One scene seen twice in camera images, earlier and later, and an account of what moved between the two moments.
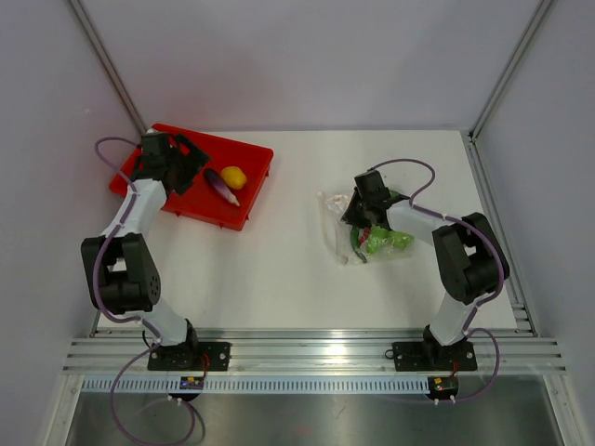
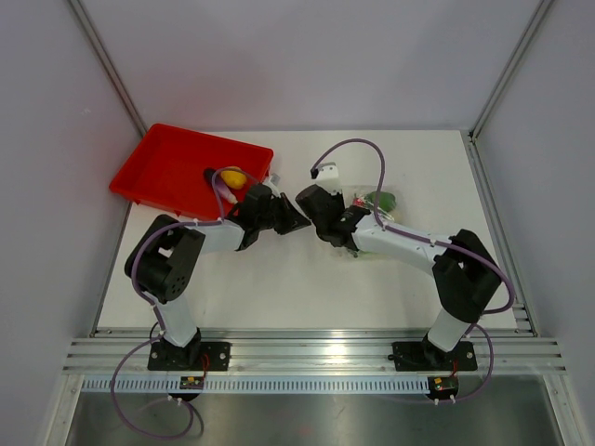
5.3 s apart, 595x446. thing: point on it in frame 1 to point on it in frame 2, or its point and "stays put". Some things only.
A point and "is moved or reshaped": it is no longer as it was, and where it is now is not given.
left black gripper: [194, 155] to [293, 219]
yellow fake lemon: [233, 177] stays put
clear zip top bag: [353, 245] is moved or reshaped
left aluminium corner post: [108, 62] stays put
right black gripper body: [357, 212] to [337, 198]
